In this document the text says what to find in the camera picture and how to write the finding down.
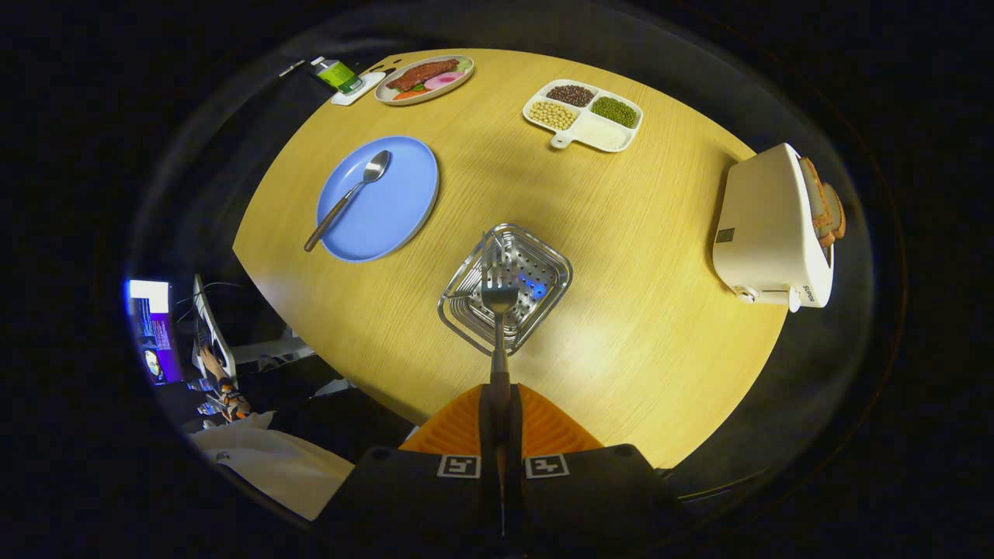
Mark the white square coaster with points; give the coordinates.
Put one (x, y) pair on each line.
(369, 87)

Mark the lit computer monitor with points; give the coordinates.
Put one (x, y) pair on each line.
(155, 334)

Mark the silver clip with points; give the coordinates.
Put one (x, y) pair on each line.
(291, 68)

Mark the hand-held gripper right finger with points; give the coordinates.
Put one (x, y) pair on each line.
(516, 423)

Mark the brown bread slice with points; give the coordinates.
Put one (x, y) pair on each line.
(815, 202)
(835, 211)

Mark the beige oval food plate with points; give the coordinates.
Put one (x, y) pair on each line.
(388, 96)

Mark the blue round plate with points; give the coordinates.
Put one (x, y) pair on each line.
(396, 202)

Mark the brown steak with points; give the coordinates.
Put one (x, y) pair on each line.
(419, 75)

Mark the green drink bottle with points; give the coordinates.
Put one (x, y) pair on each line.
(338, 75)

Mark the person's white clothing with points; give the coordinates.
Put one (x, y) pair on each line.
(279, 466)

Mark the white toaster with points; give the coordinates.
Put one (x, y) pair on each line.
(765, 225)

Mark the pink round food slice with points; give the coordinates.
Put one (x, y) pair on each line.
(443, 81)

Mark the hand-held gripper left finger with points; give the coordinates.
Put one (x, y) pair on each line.
(485, 423)

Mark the orange carrot slice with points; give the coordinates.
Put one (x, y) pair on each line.
(404, 95)

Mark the white divided bean dish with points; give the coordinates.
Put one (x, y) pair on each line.
(602, 133)

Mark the open laptop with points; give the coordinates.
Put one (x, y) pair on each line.
(211, 334)

